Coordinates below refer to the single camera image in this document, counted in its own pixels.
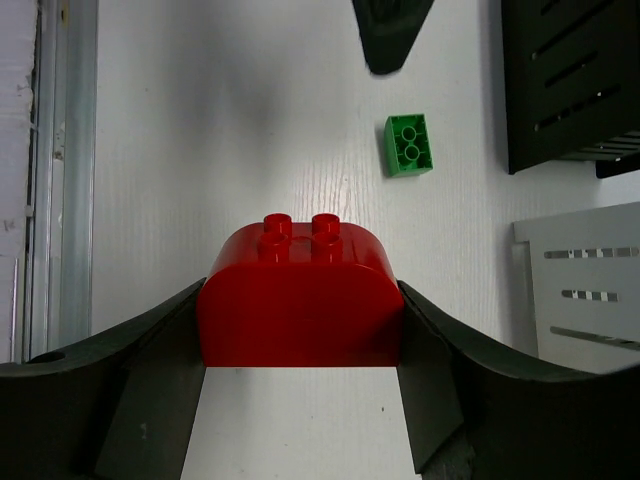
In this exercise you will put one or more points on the dark green 2x2 lego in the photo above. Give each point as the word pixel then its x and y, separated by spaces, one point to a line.
pixel 407 146

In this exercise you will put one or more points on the black two-compartment container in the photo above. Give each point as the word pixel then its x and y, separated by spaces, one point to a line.
pixel 572 83

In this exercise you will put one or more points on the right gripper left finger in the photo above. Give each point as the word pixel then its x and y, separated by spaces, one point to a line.
pixel 120 404

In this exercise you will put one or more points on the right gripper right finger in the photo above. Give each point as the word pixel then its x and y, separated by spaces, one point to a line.
pixel 478 409

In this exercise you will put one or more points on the red rounded lego block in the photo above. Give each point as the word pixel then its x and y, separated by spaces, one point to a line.
pixel 300 294

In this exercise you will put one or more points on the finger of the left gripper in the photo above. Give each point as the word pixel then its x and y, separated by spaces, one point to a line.
pixel 388 30

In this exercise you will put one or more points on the white two-compartment container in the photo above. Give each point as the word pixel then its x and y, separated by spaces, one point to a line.
pixel 584 269

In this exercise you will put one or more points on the aluminium table front rail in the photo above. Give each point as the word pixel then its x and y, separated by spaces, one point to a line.
pixel 58 274

